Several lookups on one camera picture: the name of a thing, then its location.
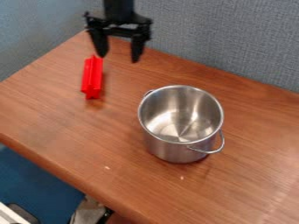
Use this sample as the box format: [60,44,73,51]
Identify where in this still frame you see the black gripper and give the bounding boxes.
[84,12,152,63]

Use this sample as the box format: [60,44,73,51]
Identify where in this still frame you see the stainless steel pot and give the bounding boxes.
[137,85,226,164]

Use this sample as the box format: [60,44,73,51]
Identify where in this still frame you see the red plastic block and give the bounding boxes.
[80,55,103,100]

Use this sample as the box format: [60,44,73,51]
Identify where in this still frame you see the white and black floor object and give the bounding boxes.
[0,202,41,224]

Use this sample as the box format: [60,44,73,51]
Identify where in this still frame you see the grey table leg bracket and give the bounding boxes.
[68,195,113,224]

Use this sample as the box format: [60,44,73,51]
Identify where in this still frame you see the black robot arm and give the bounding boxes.
[84,0,152,63]

